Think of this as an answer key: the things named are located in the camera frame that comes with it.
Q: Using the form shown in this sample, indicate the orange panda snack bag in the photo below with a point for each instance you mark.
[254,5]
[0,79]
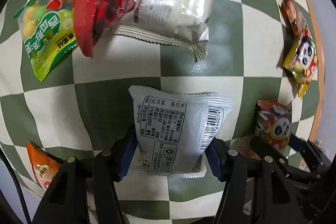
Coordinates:
[273,123]

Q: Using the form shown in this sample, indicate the green checkered blanket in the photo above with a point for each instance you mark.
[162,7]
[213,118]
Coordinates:
[84,105]

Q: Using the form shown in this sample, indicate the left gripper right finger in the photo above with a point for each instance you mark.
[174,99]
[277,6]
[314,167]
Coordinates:
[255,191]

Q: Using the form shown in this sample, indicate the brown nut snack bag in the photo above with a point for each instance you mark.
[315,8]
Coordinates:
[293,17]

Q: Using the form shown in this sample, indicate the orange snack packet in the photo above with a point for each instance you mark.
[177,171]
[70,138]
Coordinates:
[44,168]

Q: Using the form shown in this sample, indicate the large white wafer packet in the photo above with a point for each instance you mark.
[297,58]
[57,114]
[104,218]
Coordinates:
[171,23]

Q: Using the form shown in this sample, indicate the yellow panda snack bag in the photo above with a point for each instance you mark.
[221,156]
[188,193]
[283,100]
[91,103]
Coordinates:
[302,61]

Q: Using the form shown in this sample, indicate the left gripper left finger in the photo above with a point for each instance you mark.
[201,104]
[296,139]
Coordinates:
[65,201]

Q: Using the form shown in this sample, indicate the green fruit candy bag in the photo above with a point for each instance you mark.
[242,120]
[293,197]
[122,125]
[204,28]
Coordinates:
[47,29]

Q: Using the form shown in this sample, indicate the white silver snack packet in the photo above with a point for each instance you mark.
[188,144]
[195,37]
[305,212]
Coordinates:
[174,130]

